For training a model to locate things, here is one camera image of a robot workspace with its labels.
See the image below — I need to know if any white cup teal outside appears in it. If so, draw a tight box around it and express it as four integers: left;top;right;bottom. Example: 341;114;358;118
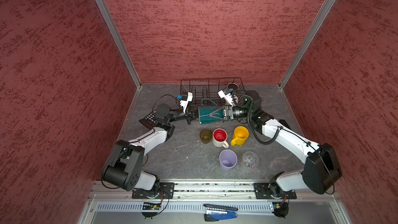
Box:
198;98;224;124

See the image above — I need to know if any black mug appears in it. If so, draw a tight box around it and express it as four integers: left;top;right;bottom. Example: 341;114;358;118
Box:
227;83;239;93

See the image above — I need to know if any yellow mug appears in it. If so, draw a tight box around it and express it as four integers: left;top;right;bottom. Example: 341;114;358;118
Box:
230;126;249;146

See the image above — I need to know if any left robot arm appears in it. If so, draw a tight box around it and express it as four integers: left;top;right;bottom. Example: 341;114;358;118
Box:
101;104;199;198

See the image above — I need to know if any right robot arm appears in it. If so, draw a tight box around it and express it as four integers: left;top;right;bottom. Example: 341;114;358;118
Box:
198;89;343;199

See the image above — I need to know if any white mug red inside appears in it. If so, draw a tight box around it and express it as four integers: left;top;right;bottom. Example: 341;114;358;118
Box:
212;128;229;149

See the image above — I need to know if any olive green glass cup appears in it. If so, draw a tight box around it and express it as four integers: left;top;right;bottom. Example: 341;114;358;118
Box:
200;129;212;144

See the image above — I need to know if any black calculator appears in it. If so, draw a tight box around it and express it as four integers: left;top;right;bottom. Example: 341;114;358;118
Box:
139;110;158;129

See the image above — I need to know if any lavender cup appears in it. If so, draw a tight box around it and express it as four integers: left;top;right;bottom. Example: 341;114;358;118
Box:
219;149;238;172

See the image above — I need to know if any clear glass cup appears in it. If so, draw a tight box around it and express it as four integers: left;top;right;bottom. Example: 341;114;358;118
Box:
241;151;259;170

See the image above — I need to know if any blue black stapler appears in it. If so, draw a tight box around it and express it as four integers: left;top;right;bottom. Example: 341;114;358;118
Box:
203;204;238;222

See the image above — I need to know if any left circuit board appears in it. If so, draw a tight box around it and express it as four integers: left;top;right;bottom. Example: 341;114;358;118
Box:
142;202;162;211

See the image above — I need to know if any circuit board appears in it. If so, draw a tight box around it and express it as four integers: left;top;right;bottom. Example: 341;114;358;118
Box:
142;202;162;211
273;202;289;218

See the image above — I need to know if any right circuit board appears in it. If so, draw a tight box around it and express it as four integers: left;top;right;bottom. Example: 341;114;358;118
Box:
273;202;289;218

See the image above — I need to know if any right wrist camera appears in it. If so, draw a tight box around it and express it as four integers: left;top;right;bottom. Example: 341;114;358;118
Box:
218;88;234;106

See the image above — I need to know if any black wire dish rack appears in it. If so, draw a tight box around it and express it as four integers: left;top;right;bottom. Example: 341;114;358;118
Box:
180;77;245;106

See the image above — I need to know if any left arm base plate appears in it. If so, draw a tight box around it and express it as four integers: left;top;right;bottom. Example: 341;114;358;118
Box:
132;182;175;200

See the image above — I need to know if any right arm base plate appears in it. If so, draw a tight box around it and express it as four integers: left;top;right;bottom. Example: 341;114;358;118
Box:
253;183;297;200

